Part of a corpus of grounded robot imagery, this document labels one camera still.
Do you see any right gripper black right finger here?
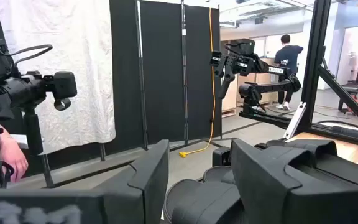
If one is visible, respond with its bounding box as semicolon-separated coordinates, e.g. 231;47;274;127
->
230;138;358;224

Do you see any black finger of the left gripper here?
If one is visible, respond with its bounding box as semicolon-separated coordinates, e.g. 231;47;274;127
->
218;60;255;100
209;51;227;78

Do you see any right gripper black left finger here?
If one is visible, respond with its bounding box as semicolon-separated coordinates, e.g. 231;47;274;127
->
0;139;170;224

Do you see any yellow extension cord with plug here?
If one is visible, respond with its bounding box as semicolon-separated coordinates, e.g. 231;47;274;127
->
178;7;217;159

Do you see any black folding room divider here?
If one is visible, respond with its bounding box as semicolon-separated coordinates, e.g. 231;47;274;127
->
0;0;223;162

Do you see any person's hand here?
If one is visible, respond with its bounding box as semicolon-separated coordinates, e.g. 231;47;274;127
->
0;123;30;184

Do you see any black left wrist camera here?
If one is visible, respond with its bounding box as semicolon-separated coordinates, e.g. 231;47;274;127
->
229;38;256;56

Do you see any black aluminium table frame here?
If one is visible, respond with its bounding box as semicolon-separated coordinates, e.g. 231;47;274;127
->
239;0;358;149

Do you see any black frame bracket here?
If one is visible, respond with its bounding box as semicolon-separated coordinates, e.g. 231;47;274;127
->
212;146;232;167

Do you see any person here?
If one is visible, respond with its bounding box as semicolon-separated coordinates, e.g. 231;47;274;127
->
273;34;305;111

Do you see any white fabric sheet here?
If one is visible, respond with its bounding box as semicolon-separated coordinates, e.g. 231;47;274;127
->
0;0;117;156

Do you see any silver aluminium bracket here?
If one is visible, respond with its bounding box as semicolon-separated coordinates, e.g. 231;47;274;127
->
282;101;308;141

